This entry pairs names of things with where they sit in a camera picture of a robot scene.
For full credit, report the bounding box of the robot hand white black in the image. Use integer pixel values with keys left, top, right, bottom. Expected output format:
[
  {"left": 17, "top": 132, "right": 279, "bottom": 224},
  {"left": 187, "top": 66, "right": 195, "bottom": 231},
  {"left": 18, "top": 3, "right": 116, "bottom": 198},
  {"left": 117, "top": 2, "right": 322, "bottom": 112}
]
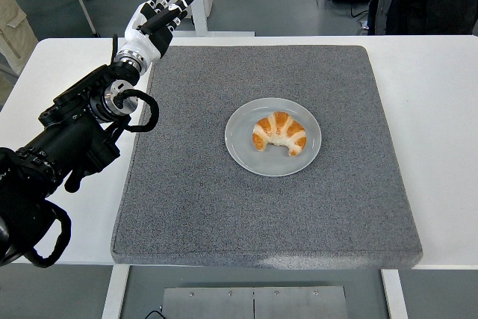
[{"left": 122, "top": 0, "right": 198, "bottom": 63}]

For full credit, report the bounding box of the croissant bread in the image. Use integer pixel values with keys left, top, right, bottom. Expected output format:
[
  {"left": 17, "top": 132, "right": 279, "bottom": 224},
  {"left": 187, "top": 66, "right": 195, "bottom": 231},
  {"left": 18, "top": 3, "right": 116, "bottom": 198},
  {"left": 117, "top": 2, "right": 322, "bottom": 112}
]
[{"left": 252, "top": 111, "right": 308, "bottom": 157}]

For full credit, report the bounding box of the grey round plate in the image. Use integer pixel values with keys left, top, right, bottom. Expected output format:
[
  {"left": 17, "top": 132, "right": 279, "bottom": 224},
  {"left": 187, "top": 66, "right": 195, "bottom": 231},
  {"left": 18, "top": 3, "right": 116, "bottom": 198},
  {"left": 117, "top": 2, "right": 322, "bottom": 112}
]
[{"left": 224, "top": 96, "right": 323, "bottom": 177}]

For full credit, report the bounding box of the grey metal plate with screws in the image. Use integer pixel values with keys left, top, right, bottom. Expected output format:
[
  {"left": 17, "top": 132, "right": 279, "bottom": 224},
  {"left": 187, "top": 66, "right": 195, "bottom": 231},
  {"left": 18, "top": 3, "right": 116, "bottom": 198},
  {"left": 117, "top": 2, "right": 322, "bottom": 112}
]
[{"left": 161, "top": 285, "right": 350, "bottom": 319}]

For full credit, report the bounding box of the grey speckled mat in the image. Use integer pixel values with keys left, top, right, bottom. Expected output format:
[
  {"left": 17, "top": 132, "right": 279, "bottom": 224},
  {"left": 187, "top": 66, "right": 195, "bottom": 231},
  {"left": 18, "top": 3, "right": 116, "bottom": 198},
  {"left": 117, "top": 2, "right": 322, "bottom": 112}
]
[{"left": 110, "top": 45, "right": 423, "bottom": 270}]

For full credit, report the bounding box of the white table leg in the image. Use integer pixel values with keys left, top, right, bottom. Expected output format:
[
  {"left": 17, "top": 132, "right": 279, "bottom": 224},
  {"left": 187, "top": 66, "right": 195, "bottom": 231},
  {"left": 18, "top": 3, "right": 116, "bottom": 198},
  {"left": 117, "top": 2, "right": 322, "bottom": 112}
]
[
  {"left": 101, "top": 265, "right": 131, "bottom": 319},
  {"left": 380, "top": 269, "right": 409, "bottom": 319}
]

